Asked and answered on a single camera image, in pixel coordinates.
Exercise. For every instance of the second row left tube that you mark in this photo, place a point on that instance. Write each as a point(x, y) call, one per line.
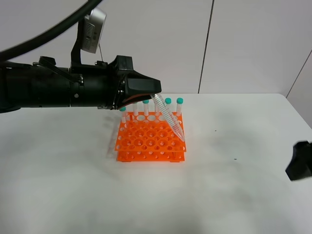
point(123, 111)

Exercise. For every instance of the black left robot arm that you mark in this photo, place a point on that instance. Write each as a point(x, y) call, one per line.
point(42, 84)

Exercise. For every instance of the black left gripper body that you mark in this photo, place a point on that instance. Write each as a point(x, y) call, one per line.
point(101, 85)

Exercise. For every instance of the green-capped test tube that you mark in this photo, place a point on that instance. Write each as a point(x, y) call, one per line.
point(171, 120)

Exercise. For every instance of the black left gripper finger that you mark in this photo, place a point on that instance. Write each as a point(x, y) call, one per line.
point(121, 100)
point(138, 84)

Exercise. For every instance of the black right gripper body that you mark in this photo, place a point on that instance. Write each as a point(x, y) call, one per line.
point(300, 166)

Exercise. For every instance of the orange test tube rack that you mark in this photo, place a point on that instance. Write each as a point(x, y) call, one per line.
point(148, 138)

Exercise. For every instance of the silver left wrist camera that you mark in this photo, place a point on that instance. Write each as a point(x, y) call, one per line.
point(88, 35)

